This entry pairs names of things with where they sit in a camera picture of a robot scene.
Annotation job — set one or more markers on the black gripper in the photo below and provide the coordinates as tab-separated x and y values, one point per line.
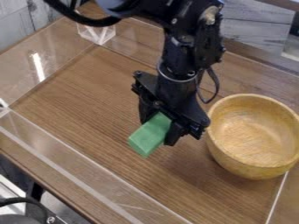
170	96

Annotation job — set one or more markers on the green rectangular block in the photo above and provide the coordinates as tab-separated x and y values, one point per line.
148	137

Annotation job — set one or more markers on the brown wooden bowl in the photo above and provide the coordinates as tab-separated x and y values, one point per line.
252	137

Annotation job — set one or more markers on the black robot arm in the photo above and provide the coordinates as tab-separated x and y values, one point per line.
192	48

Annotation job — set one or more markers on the black metal table leg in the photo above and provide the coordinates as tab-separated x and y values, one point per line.
34	191

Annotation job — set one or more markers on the clear acrylic corner bracket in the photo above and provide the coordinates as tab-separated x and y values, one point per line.
98	35

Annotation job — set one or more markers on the clear acrylic barrier wall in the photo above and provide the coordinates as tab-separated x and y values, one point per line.
64	129

